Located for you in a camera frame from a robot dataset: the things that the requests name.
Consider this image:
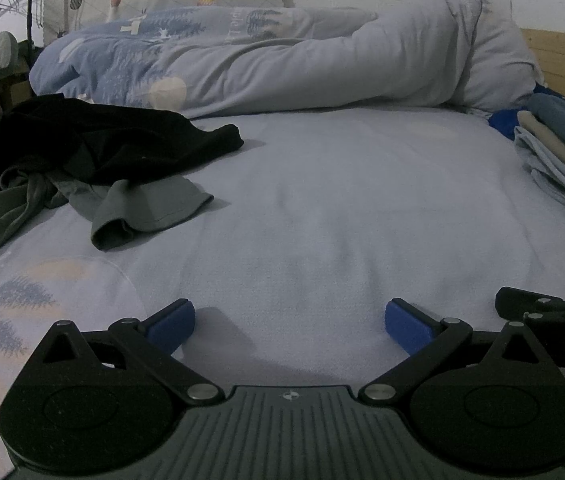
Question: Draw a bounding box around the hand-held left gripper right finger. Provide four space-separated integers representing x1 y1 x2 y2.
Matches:
359 298 538 406

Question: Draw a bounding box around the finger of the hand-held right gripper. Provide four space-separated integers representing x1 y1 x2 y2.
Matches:
495 286 565 323

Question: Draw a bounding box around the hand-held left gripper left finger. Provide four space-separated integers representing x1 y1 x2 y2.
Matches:
44 298 226 406

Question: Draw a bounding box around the light blue folded garment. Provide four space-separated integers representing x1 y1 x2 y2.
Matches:
513 126 565 239

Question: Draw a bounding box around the grey-green garment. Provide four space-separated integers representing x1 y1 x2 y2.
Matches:
0 164 215 277

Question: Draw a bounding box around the beige folded garment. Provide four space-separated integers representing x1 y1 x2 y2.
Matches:
516 109 565 192

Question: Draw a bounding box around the royal blue cloth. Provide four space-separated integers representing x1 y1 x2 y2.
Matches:
487 82 565 137

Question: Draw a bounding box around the black garment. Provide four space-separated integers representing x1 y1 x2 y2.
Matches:
0 93 245 243

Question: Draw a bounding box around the light blue printed duvet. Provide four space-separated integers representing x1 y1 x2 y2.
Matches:
28 0 546 122

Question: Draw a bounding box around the dark metal rack pole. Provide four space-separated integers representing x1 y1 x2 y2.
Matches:
26 0 47 51

